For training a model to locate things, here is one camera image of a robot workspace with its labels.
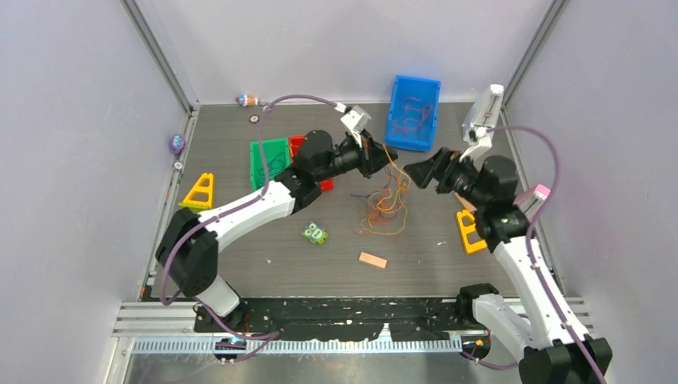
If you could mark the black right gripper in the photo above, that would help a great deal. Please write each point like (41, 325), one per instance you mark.
(424, 172)

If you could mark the yellow triangle toy left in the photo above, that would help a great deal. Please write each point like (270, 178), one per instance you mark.
(200, 195)

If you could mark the green plastic bin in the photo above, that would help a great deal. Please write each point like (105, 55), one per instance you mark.
(277, 157)

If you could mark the small clown figurine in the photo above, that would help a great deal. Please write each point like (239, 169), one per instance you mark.
(246, 100)

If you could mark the yellow triangle toy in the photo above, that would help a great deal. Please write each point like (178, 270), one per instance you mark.
(200, 195)
(471, 240)

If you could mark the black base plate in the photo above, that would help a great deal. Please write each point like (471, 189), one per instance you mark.
(353, 319)

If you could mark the white metronome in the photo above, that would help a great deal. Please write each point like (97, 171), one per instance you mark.
(484, 114)

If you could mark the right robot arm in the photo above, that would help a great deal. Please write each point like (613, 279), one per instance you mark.
(549, 343)

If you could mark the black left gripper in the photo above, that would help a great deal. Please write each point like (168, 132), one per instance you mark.
(372, 156)

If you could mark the red plastic bin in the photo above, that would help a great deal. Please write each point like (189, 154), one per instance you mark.
(295, 143)

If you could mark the purple round toy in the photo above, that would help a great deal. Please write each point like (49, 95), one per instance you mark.
(177, 144)

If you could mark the blue plastic bin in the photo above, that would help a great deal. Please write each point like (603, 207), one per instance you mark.
(413, 113)

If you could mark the wooden block front centre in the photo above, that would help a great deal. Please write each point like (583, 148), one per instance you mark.
(373, 260)

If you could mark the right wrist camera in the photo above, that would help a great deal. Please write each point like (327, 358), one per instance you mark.
(479, 145)

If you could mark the wooden block near right arm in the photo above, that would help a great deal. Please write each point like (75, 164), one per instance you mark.
(465, 203)

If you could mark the green frog toy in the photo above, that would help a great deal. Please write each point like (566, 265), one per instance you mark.
(315, 234)

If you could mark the yellow triangle toy right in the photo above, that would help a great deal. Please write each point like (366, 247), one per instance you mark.
(471, 240)

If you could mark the pink metronome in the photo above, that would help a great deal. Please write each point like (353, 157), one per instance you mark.
(531, 200)

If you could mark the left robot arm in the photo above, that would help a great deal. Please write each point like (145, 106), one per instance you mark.
(189, 249)

